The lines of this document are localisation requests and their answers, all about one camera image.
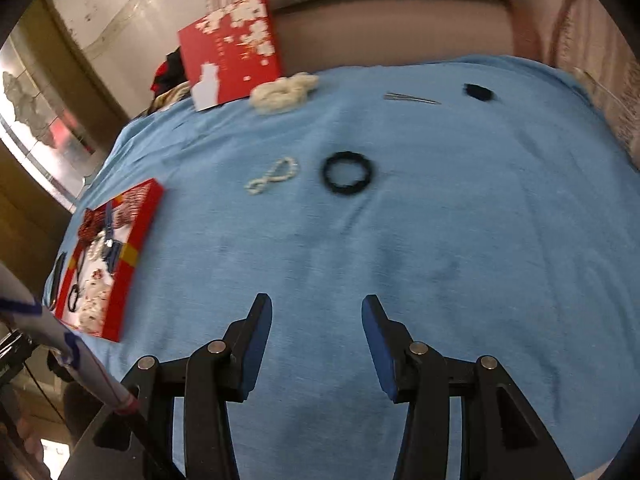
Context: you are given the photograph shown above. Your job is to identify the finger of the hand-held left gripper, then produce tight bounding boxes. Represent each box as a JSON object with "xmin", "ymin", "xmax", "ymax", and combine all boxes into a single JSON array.
[{"xmin": 47, "ymin": 354, "xmax": 77, "ymax": 382}]

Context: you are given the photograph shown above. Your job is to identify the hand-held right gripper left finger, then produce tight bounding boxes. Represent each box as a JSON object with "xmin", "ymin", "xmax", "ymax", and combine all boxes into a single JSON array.
[{"xmin": 60, "ymin": 294, "xmax": 274, "ymax": 480}]

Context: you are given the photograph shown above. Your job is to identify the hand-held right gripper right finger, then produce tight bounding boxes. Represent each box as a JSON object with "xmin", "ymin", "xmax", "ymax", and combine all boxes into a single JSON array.
[{"xmin": 361, "ymin": 295, "xmax": 576, "ymax": 480}]

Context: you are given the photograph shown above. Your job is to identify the red jewelry box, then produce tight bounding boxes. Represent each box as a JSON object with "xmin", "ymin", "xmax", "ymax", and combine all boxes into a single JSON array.
[{"xmin": 52, "ymin": 178, "xmax": 165, "ymax": 343}]

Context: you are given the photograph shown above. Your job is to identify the navy striped ribbon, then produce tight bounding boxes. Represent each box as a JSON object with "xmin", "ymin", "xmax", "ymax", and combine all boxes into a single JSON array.
[{"xmin": 102, "ymin": 201, "xmax": 125, "ymax": 273}]

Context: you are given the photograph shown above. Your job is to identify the white pearl bracelet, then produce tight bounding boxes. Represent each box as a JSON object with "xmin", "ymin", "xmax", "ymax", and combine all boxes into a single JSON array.
[{"xmin": 244, "ymin": 156, "xmax": 300, "ymax": 195}]

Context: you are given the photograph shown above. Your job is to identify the black ring hair tie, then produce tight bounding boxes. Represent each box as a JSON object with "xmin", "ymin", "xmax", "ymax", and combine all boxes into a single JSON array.
[{"xmin": 321, "ymin": 151, "xmax": 375, "ymax": 194}]

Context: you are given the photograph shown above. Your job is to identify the blue blanket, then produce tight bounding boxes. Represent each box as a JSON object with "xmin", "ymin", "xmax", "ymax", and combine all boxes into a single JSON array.
[{"xmin": 42, "ymin": 55, "xmax": 640, "ymax": 480}]

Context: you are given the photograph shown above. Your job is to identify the silver hair clip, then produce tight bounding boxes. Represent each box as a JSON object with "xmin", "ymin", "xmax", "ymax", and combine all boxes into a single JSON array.
[{"xmin": 384, "ymin": 92, "xmax": 442, "ymax": 106}]

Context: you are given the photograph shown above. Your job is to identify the cream scrunchie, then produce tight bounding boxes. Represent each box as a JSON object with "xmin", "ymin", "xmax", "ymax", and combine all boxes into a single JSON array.
[{"xmin": 249, "ymin": 72, "xmax": 320, "ymax": 115}]

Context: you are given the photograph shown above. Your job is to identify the small black scrunchie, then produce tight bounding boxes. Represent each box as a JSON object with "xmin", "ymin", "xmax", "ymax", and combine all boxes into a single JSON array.
[{"xmin": 462, "ymin": 83, "xmax": 496, "ymax": 102}]

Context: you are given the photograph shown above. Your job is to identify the red flower print box lid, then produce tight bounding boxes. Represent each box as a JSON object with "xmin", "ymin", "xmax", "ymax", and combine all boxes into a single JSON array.
[{"xmin": 178, "ymin": 0, "xmax": 283, "ymax": 112}]

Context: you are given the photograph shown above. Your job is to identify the pile of clothes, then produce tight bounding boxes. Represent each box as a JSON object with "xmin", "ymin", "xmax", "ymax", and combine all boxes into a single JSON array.
[{"xmin": 147, "ymin": 50, "xmax": 193, "ymax": 113}]

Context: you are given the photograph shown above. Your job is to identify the beige sofa backrest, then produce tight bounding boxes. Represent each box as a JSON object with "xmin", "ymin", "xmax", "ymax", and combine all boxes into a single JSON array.
[{"xmin": 270, "ymin": 0, "xmax": 551, "ymax": 73}]

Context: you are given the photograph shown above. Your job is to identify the white wrapped cable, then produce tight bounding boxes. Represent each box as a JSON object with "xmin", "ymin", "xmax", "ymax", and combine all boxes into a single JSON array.
[{"xmin": 0, "ymin": 260, "xmax": 177, "ymax": 480}]

